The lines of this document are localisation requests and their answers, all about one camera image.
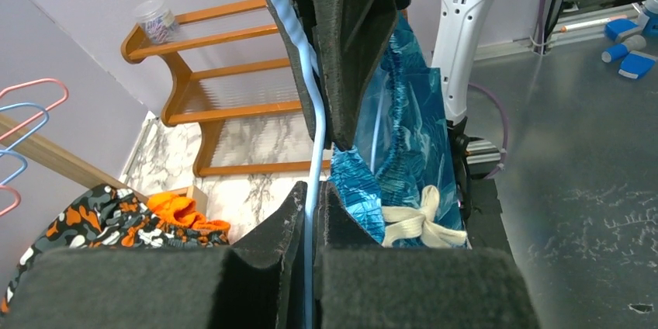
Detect clear plastic jar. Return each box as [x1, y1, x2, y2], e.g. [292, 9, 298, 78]
[133, 0, 179, 45]

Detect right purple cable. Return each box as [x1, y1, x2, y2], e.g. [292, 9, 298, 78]
[467, 82, 511, 179]

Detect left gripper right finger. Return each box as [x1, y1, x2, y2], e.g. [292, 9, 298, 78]
[313, 182, 540, 328]

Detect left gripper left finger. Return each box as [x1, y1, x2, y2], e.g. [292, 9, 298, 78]
[1, 182, 307, 328]

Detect wooden drying rack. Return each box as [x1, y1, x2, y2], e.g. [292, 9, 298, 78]
[121, 23, 311, 178]

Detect orange camo shorts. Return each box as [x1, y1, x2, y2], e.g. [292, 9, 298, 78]
[1, 185, 230, 317]

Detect blue patterned shorts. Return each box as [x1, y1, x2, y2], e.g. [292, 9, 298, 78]
[330, 18, 467, 248]

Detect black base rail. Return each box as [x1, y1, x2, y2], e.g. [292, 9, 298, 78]
[447, 119, 512, 255]

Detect light blue wire hanger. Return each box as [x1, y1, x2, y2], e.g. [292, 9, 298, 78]
[85, 0, 330, 329]

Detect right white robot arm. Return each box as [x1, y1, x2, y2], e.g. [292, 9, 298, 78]
[266, 0, 493, 150]

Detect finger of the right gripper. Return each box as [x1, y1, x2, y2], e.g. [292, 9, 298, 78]
[266, 0, 315, 140]
[313, 0, 410, 151]

